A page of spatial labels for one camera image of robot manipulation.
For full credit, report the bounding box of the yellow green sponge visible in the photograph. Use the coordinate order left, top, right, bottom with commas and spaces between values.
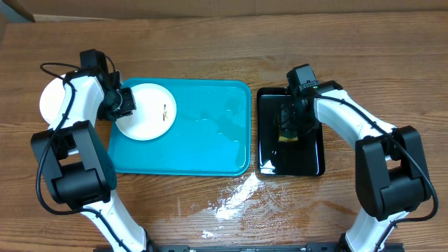
278, 130, 298, 142

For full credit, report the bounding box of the white plate with stain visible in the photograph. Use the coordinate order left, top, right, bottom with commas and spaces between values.
39, 78, 65, 125

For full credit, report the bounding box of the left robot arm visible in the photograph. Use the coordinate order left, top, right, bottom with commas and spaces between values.
31, 49, 157, 251

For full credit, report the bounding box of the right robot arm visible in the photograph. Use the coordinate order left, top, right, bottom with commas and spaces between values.
274, 64, 439, 251

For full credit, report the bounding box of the black rectangular tray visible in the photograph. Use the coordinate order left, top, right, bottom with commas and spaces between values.
256, 87, 326, 176

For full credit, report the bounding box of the teal plastic tray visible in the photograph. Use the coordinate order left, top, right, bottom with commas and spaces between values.
108, 78, 251, 176

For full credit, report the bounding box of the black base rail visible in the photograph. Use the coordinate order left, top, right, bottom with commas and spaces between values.
92, 241, 406, 252

